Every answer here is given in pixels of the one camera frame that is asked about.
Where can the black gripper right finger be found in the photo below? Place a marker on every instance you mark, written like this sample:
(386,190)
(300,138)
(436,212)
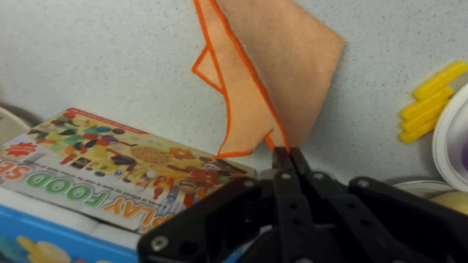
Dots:
(370,224)

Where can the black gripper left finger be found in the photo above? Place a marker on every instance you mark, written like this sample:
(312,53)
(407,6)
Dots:
(228,224)

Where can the orange microfiber cloth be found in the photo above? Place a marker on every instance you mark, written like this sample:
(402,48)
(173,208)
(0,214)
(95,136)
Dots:
(282,63)

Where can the clear plastic plate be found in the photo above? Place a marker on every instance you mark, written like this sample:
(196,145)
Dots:
(414,186)

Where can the yellow plush toy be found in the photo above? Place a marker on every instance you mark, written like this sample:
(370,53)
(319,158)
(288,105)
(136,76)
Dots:
(454,202)

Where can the white paper plate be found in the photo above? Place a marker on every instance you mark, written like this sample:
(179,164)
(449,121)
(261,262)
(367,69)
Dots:
(448,146)

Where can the yellow toy fries pile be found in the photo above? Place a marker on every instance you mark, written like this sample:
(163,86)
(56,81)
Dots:
(429,102)

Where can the play food set box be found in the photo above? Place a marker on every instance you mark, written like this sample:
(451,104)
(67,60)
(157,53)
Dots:
(97,165)

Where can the beige shallow bowl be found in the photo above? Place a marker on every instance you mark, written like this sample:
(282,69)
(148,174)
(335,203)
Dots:
(9,126)

